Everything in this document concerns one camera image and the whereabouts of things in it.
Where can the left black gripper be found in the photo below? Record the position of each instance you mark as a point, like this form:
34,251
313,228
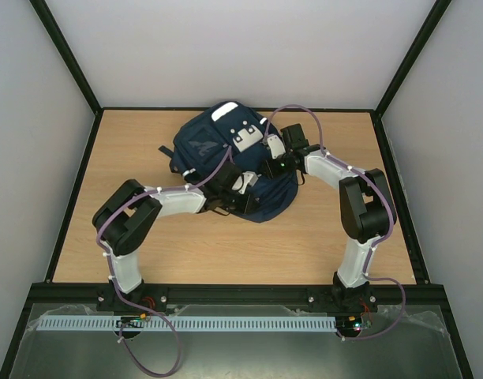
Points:
245,208

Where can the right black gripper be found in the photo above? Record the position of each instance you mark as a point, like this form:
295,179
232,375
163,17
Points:
266,168

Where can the navy blue student backpack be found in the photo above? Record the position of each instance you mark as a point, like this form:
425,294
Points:
223,148

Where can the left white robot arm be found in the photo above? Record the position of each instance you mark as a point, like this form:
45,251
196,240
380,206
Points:
123,222

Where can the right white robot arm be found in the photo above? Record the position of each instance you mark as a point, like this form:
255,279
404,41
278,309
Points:
366,211

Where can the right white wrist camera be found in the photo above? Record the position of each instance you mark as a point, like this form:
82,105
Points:
275,145

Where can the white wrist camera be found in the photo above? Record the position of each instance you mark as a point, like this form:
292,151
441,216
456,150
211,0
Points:
275,145
244,181

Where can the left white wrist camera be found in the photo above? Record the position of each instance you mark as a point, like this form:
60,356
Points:
244,181

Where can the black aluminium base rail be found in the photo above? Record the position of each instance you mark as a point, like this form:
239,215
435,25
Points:
164,297

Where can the grey slotted cable duct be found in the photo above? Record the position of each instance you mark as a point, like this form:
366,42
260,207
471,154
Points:
80,323

